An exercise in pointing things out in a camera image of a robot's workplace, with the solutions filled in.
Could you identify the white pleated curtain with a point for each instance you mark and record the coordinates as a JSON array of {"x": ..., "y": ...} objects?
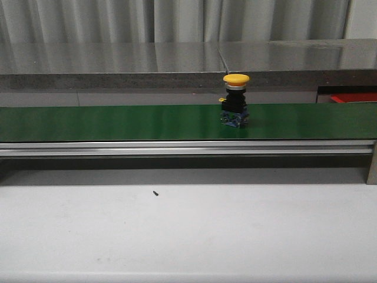
[{"x": 170, "y": 21}]

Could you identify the aluminium conveyor frame rail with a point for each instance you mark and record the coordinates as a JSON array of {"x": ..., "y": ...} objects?
[{"x": 188, "y": 147}]

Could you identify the grey conveyor support leg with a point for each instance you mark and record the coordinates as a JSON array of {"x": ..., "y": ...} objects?
[{"x": 372, "y": 174}]

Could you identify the red plastic tray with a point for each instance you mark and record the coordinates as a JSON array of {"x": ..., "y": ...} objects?
[{"x": 354, "y": 97}]

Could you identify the yellow push button edge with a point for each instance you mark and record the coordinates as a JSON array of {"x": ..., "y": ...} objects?
[{"x": 234, "y": 112}]

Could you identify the grey stone counter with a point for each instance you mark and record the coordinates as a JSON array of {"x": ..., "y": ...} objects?
[{"x": 88, "y": 74}]

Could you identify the green conveyor belt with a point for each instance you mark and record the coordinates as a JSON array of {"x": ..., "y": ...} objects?
[{"x": 187, "y": 122}]

